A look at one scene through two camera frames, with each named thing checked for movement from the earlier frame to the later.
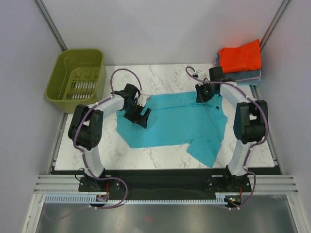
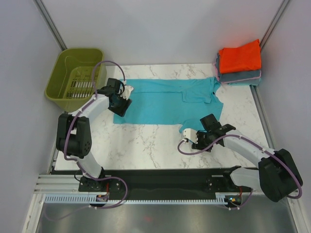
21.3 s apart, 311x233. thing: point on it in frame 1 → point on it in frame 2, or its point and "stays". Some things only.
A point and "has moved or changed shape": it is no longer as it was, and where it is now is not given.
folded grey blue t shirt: [237, 75] stays
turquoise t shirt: [177, 119] has moved or changed shape
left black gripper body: [134, 110] → [121, 106]
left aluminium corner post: [51, 25] stays
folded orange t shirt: [247, 58] stays
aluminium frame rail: [261, 184] stays
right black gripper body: [205, 92] → [204, 141]
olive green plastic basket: [79, 77] stays
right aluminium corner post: [273, 24] stays
